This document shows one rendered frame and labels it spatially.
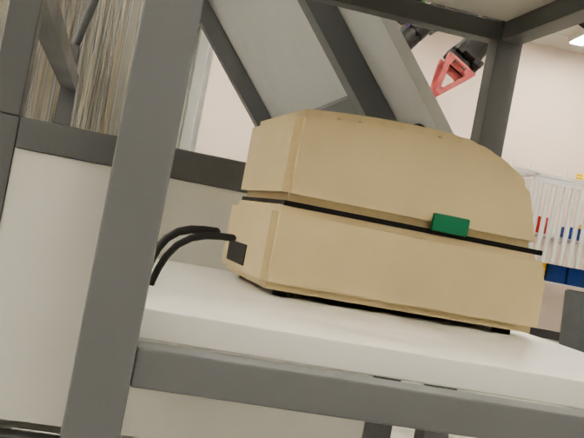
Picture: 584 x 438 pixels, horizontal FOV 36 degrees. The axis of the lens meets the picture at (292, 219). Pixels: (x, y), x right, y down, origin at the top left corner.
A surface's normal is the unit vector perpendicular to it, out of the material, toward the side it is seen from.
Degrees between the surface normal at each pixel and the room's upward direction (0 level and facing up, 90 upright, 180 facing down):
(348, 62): 90
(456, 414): 90
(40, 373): 90
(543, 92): 90
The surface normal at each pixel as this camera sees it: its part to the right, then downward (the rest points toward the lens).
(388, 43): -0.86, 0.49
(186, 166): 0.20, 0.03
